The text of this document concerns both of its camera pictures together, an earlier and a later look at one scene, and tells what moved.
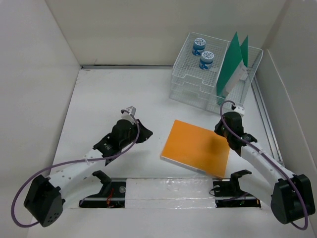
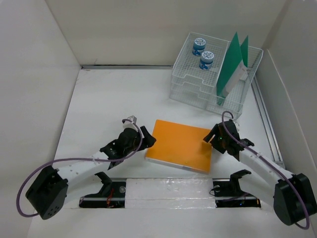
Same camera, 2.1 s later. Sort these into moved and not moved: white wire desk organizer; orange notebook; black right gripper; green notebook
Moved: black right gripper; orange notebook
Not moved: white wire desk organizer; green notebook
